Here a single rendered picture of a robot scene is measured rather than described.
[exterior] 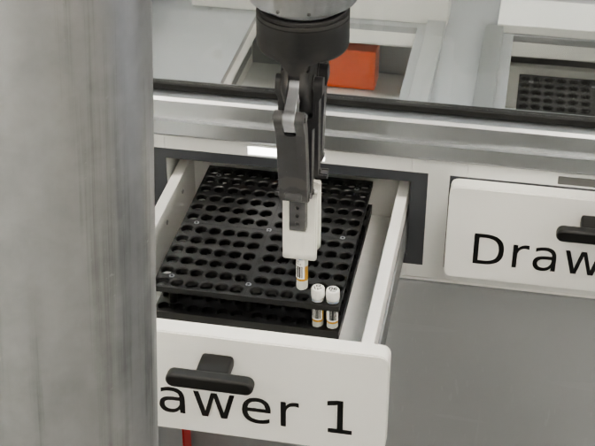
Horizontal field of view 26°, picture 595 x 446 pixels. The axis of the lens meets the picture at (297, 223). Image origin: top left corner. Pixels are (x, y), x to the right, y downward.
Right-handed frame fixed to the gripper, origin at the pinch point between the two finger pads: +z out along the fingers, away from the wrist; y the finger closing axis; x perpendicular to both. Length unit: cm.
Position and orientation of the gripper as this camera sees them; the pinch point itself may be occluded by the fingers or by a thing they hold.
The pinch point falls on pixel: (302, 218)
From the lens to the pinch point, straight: 113.2
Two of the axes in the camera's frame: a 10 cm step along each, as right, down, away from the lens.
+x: 9.8, 1.0, -1.6
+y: -1.9, 5.3, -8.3
